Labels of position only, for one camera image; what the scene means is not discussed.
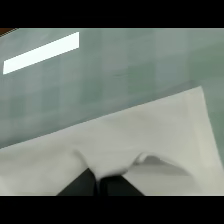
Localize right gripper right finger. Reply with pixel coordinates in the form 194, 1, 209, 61
98, 174, 147, 197

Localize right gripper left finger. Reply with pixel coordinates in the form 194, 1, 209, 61
56, 167, 100, 197

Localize white garment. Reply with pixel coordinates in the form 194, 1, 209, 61
0, 85, 224, 197

